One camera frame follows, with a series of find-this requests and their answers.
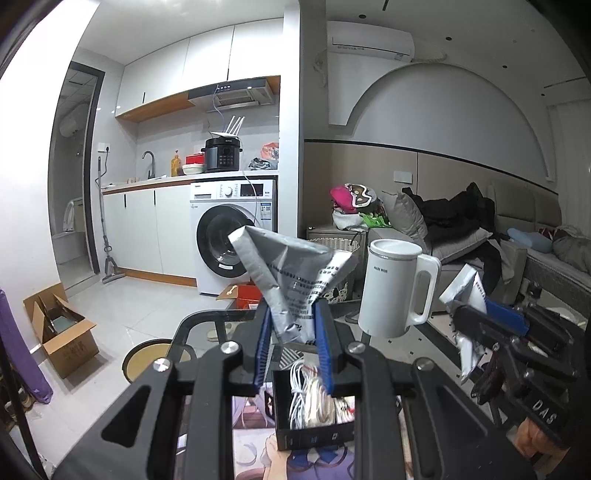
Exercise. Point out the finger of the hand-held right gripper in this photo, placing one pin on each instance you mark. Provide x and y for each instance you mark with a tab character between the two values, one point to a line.
475	323
505	316

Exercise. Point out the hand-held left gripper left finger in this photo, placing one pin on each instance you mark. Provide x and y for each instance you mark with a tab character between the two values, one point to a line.
262	350

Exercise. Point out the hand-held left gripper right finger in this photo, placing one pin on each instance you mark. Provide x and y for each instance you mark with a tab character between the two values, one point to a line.
324	350

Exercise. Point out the white plastic packet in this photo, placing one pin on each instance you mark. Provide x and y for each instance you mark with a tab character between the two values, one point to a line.
468	286

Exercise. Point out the silver foil packet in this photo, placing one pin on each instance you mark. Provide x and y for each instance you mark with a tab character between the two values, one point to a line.
286	267

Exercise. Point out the black cardboard box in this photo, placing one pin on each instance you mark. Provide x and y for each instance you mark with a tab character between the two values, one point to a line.
314	438

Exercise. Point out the person's right hand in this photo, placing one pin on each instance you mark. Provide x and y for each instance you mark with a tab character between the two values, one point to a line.
535	436

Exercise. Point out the grey cloth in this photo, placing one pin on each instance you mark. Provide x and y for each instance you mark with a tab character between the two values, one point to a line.
512	267

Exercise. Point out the black cloth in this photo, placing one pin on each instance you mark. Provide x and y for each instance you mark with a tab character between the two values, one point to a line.
489	263

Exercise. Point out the red box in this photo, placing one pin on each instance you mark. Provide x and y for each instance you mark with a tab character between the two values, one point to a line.
244	295

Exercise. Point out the blue pillow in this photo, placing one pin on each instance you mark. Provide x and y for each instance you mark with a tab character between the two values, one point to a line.
531	240

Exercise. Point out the white electric kettle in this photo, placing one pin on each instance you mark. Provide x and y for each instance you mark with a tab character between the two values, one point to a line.
392	290

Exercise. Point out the grey sofa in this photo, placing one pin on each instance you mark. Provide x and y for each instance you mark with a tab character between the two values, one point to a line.
508	207

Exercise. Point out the wicker basket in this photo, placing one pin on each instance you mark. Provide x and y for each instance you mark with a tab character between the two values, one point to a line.
332	242

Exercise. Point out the round stool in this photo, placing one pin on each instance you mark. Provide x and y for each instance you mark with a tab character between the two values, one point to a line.
152	360

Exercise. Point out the black jacket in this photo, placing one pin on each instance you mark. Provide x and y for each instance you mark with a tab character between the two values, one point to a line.
452	207

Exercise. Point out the grey sofa pillow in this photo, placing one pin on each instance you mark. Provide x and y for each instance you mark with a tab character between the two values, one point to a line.
406	221

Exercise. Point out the white washing machine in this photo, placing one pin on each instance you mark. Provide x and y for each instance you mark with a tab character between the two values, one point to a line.
231	230

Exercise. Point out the pink cloth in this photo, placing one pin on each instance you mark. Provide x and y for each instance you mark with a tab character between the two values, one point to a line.
344	197

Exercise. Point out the white lower cabinets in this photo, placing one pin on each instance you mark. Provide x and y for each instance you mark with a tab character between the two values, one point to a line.
138	230

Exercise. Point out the white cabinets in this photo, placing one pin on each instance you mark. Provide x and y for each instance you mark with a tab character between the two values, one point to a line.
138	230
184	64

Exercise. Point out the grey mop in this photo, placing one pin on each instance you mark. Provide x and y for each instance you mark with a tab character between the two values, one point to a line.
107	249

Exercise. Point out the red and white container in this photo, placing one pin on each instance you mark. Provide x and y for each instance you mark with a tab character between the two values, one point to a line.
194	165

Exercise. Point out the brown cardboard box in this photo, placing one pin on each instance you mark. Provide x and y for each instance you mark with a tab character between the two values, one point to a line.
64	337

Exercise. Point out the orange plastic bag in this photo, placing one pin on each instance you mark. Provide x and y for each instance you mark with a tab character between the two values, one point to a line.
270	151

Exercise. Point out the black pressure cooker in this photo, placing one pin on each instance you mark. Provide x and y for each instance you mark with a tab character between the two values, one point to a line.
224	154

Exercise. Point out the yellow bottle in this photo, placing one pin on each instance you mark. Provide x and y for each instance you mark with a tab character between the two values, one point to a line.
176	165

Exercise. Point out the kitchen faucet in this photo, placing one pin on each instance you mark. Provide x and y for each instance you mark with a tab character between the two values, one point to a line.
150	161

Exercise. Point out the white router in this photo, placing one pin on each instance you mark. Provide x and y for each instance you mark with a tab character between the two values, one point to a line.
233	127

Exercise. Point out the purple mat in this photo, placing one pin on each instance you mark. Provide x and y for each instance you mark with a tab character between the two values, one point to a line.
23	350

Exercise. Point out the range hood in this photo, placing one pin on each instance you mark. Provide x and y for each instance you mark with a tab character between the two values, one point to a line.
231	94

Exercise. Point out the white upper cabinets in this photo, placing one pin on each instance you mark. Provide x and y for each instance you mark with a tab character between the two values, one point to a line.
184	64

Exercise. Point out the white air conditioner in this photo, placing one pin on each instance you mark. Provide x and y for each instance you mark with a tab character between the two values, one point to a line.
369	41

